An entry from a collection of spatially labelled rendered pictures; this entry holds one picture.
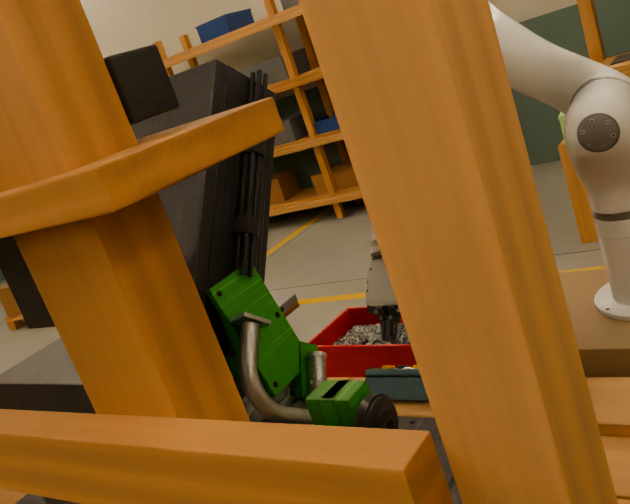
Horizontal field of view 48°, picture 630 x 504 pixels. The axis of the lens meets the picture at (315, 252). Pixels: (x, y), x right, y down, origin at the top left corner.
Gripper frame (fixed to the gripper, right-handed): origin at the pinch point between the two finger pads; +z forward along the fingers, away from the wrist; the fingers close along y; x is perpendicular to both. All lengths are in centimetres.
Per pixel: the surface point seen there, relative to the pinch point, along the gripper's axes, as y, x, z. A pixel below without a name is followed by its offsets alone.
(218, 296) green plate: 4.8, 44.3, -0.7
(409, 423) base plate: -10.8, 9.7, 18.3
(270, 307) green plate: 3.1, 33.4, -0.3
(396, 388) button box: -5.3, 5.3, 11.9
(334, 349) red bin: 22.1, -11.1, 2.2
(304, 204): 355, -401, -188
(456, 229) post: -58, 84, 6
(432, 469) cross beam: -51, 75, 21
